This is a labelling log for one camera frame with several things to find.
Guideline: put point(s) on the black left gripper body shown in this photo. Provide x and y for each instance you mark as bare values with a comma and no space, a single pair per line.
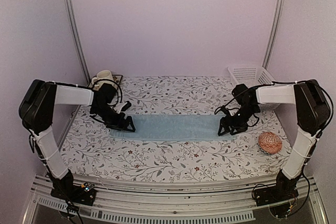
105,114

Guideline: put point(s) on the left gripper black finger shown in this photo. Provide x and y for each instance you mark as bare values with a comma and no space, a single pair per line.
119,127
128,124

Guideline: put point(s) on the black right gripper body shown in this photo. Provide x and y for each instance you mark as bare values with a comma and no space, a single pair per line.
241,120

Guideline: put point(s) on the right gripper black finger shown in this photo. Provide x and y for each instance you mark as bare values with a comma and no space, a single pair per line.
238,129
223,129

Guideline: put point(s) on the light blue towel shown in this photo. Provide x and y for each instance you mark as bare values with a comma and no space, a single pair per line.
164,127

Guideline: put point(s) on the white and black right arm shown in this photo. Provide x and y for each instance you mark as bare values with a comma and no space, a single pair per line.
314,111

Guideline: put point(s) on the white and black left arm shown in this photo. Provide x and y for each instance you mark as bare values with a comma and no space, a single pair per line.
36,112

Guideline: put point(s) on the cream ribbed ceramic mug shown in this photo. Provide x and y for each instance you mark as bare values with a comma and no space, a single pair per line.
104,75

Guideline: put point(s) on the floral dark-rimmed tray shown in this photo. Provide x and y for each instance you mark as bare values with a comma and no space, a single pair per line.
117,80

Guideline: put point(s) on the white perforated plastic basket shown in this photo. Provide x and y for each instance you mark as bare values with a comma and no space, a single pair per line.
252,78

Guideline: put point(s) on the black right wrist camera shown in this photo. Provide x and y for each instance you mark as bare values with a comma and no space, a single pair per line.
244,95

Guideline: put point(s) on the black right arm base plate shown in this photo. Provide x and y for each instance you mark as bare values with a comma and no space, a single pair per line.
265,195

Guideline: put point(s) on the aluminium front rail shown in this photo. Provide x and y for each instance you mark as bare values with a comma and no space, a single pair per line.
230,201

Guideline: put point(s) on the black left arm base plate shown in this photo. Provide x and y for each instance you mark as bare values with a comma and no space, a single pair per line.
84,194

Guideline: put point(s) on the aluminium frame post left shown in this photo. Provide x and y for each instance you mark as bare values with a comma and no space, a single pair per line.
76,38

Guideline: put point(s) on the aluminium frame post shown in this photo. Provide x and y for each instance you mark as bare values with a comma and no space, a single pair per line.
273,33
76,38

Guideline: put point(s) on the aluminium frame post right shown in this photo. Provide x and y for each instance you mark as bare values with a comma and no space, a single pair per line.
273,33

